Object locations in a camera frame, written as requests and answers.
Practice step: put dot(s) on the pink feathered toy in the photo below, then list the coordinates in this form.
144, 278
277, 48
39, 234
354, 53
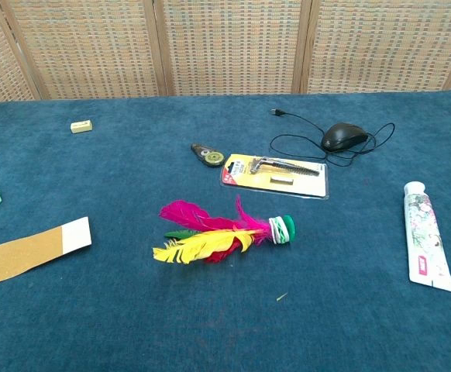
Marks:
210, 240

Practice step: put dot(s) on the brown green correction tape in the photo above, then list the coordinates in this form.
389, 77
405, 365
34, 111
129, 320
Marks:
213, 158

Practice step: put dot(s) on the yellow carded tool package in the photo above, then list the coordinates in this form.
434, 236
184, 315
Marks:
248, 182

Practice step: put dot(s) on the black computer mouse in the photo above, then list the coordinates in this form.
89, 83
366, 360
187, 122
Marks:
343, 136

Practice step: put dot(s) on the small straw fragment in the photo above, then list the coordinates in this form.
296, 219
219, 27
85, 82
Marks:
282, 297

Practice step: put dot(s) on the white floral cream tube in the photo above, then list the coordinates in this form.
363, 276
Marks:
427, 240

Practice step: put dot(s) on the gold and white card strip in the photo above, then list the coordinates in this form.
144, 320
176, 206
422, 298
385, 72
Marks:
28, 253

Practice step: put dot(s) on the cream rectangular eraser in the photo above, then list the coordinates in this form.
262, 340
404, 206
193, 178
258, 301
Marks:
81, 126

